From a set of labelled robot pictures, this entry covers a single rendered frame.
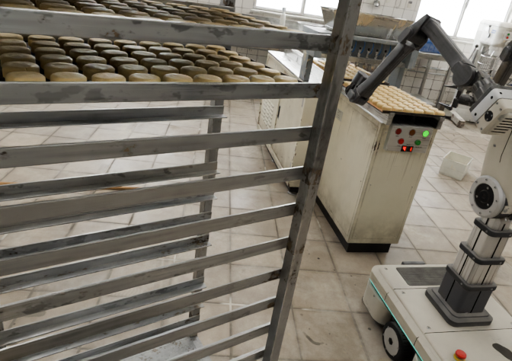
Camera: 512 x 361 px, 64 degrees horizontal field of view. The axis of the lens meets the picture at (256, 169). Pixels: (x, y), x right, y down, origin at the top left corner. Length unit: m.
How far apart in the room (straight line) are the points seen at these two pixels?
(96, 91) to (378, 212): 2.05
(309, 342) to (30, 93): 1.63
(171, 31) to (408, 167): 1.94
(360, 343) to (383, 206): 0.81
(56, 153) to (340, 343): 1.63
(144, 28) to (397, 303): 1.62
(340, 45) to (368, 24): 2.10
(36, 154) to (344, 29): 0.54
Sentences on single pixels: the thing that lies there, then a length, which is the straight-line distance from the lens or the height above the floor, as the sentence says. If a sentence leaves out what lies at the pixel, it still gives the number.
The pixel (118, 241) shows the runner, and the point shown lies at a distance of 0.76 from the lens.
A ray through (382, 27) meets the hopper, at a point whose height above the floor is 1.25.
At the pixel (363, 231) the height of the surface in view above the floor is 0.17.
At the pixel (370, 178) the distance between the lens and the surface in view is 2.34.
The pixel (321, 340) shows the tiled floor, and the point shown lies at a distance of 2.01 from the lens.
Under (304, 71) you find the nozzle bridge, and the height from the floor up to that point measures 0.90.
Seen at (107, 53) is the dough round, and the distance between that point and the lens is 0.86.
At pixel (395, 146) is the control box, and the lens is 2.28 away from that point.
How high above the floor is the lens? 1.41
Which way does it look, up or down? 24 degrees down
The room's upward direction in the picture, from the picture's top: 9 degrees clockwise
